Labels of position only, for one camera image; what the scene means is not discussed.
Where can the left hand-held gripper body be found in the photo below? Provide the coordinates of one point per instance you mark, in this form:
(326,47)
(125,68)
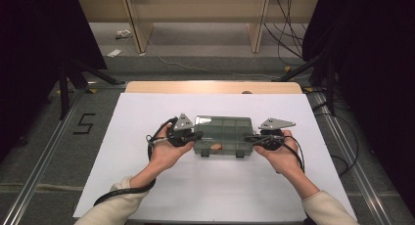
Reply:
(181,130)

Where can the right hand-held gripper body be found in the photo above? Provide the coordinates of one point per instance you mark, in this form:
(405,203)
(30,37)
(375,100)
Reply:
(272,138)

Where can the wooden block with red base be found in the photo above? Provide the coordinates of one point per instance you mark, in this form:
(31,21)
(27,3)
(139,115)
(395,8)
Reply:
(216,147)

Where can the smoky transparent compartment box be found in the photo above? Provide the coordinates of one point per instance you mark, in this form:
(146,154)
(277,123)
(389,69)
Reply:
(225,133)

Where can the person's right hand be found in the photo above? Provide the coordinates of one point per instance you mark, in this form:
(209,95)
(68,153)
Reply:
(284,159)

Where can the person's left hand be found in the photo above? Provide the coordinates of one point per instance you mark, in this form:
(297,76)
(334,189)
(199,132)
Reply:
(166,153)

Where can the light wooden table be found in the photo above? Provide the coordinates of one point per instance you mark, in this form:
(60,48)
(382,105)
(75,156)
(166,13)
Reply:
(212,87)

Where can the black metal stand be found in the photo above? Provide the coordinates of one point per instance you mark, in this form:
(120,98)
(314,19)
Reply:
(331,88)
(64,88)

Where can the white flat floor object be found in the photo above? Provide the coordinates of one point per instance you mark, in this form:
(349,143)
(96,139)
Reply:
(114,53)

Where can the white power strip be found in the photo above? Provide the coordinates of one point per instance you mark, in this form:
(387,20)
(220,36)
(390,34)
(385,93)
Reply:
(123,33)

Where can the beige wooden desk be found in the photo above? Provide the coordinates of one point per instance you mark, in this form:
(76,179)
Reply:
(202,9)

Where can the dark curtain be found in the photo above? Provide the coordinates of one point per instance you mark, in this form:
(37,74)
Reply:
(375,71)
(32,55)

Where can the metal floor rail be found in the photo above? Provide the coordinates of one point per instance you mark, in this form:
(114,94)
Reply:
(39,172)
(355,166)

